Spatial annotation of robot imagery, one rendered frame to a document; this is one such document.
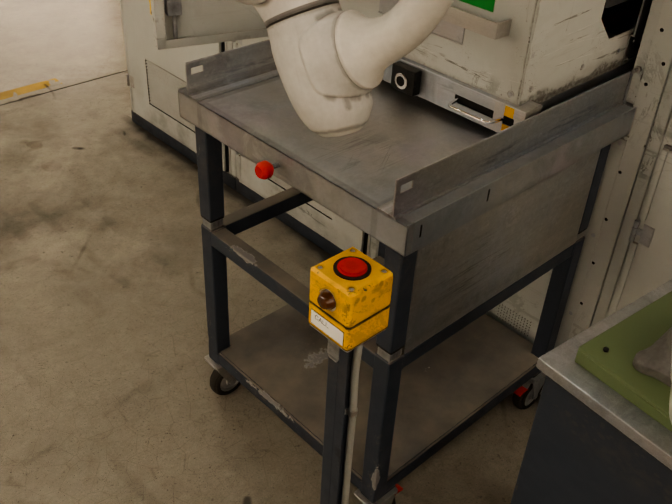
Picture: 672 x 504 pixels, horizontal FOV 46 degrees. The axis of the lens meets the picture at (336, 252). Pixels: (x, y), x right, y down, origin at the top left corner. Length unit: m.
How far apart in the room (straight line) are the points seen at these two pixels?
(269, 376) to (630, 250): 0.86
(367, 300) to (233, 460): 1.02
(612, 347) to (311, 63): 0.57
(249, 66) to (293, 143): 0.30
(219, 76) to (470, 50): 0.50
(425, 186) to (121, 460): 1.08
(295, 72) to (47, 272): 1.68
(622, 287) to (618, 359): 0.72
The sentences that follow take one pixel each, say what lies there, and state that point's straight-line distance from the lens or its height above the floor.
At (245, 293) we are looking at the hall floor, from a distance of 2.43.
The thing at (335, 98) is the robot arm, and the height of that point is 1.09.
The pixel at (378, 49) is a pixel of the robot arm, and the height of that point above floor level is 1.16.
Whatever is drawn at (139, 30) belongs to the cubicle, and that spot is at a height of 0.44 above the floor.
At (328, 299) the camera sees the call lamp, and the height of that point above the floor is 0.88.
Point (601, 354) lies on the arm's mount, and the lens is 1.18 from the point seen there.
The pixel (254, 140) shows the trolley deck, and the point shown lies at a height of 0.84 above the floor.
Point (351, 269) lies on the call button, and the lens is 1.03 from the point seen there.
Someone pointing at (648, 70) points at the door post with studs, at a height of 0.93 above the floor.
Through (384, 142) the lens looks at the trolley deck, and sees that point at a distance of 1.46.
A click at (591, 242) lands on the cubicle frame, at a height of 0.51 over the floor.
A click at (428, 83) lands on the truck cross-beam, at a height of 0.90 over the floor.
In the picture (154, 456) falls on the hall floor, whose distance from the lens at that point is 2.01.
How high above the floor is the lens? 1.52
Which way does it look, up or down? 36 degrees down
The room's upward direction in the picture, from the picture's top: 3 degrees clockwise
